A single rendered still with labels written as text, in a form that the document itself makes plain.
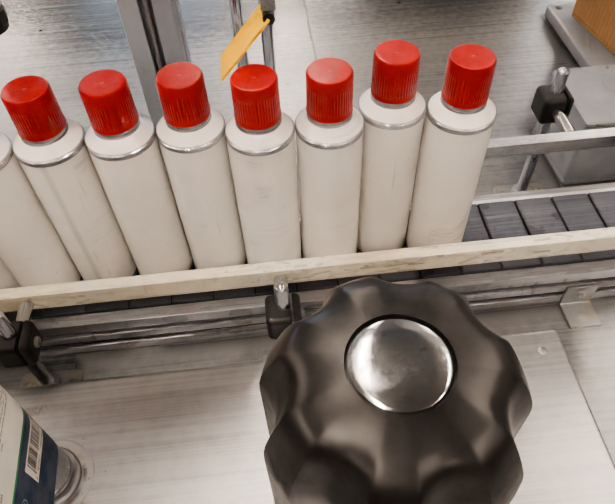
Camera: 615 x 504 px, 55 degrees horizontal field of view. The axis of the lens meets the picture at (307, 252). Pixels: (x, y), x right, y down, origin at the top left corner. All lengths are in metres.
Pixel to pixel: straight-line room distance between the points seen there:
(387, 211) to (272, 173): 0.12
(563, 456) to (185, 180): 0.35
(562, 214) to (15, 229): 0.50
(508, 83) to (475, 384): 0.74
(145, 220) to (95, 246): 0.06
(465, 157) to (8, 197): 0.34
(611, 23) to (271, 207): 0.61
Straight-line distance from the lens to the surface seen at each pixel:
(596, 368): 0.60
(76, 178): 0.47
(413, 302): 0.17
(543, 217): 0.63
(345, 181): 0.46
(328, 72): 0.42
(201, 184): 0.46
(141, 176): 0.46
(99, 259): 0.54
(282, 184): 0.45
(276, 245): 0.50
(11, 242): 0.52
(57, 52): 1.01
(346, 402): 0.16
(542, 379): 0.52
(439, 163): 0.47
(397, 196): 0.50
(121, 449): 0.49
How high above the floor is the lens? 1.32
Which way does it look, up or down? 51 degrees down
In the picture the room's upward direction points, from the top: 3 degrees counter-clockwise
